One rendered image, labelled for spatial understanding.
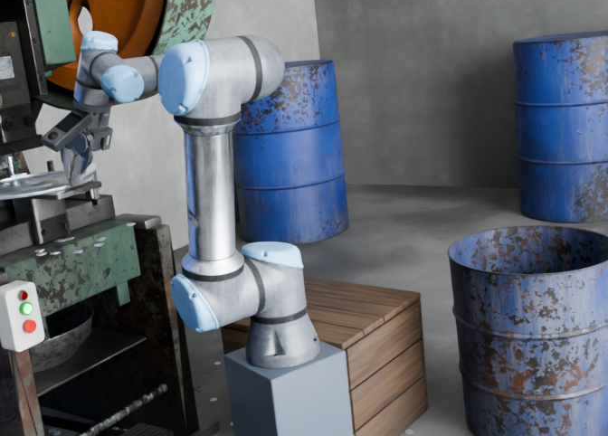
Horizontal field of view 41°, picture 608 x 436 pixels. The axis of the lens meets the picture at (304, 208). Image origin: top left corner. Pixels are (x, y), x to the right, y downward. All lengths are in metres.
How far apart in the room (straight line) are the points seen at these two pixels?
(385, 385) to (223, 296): 0.77
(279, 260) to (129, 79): 0.49
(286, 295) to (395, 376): 0.68
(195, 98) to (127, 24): 0.94
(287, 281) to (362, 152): 3.79
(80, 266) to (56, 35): 0.57
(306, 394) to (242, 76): 0.64
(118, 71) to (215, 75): 0.40
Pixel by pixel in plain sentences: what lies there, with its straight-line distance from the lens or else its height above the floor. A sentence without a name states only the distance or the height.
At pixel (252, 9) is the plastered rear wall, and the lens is 4.83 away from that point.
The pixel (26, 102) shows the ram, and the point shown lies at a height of 0.98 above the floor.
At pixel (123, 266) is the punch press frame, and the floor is 0.54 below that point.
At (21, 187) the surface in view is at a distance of 2.02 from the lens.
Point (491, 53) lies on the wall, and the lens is 4.85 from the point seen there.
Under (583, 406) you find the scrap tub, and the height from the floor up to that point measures 0.12.
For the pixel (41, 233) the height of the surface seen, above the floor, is 0.67.
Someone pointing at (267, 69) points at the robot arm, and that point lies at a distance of 1.40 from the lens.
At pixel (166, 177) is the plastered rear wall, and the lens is 4.22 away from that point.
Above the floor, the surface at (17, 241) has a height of 0.67.
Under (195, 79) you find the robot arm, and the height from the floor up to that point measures 1.03.
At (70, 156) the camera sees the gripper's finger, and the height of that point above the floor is 0.85.
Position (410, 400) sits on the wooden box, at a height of 0.07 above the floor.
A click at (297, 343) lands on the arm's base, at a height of 0.49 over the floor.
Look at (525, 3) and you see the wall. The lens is 4.76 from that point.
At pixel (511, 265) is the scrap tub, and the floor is 0.37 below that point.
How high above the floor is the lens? 1.11
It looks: 13 degrees down
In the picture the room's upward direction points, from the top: 6 degrees counter-clockwise
